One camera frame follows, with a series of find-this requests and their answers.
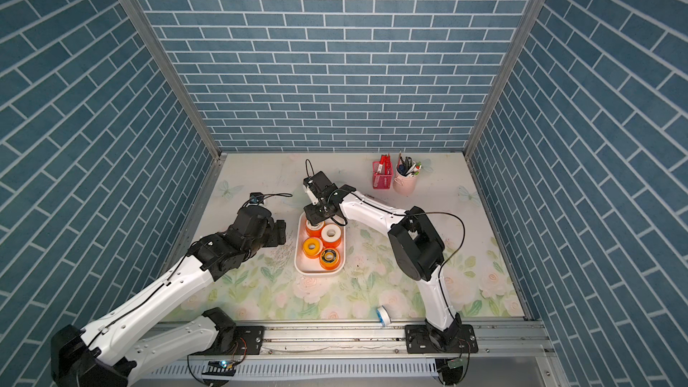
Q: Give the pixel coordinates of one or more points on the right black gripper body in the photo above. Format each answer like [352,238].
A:
[317,214]

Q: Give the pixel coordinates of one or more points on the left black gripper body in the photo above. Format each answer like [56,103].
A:
[276,235]

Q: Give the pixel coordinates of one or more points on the orange sealing tape roll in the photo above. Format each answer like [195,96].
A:
[331,235]
[314,230]

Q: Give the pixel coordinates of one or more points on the white plastic storage box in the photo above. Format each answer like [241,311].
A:
[311,267]

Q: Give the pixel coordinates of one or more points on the large yellow orange tape roll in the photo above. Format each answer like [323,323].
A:
[330,259]

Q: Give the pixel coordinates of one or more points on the small blue tape roll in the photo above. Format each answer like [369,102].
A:
[383,316]

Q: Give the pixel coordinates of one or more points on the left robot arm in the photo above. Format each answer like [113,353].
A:
[76,362]

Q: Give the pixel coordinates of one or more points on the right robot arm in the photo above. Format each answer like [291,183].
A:
[417,246]

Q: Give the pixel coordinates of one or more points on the pink mesh pen holder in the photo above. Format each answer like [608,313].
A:
[381,179]

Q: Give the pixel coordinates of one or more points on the red marker in mesh holder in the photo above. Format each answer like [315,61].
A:
[384,163]

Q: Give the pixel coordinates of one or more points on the pink bucket pen holder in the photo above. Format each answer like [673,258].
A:
[404,184]

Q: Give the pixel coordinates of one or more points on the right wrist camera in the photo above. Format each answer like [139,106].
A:
[311,190]

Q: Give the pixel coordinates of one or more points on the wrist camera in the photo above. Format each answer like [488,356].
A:
[256,198]
[311,190]

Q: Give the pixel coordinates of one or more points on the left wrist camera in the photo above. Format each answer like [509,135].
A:
[256,198]

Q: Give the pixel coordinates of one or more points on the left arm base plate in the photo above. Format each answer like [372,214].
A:
[236,339]

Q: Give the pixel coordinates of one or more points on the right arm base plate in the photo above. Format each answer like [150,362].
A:
[425,339]

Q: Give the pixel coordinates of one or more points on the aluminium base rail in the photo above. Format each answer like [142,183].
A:
[496,338]

